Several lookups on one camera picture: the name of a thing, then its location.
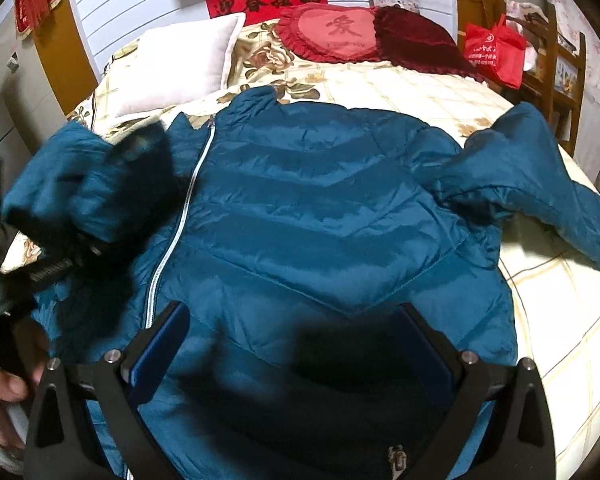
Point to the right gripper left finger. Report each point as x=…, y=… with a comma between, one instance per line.
x=62, y=442

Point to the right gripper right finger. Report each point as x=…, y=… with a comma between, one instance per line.
x=519, y=440

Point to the blue puffer jacket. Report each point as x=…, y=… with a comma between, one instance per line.
x=296, y=235

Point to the floral checked bedspread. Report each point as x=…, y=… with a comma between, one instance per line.
x=555, y=291

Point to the white square pillow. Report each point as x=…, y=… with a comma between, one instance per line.
x=178, y=63

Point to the wooden chair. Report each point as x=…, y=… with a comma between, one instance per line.
x=555, y=84

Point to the red shopping bag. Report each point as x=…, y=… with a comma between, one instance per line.
x=497, y=53

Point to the red heart-shaped cushion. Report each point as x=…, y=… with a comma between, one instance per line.
x=324, y=33

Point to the dark red velvet cushion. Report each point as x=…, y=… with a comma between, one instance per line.
x=410, y=40

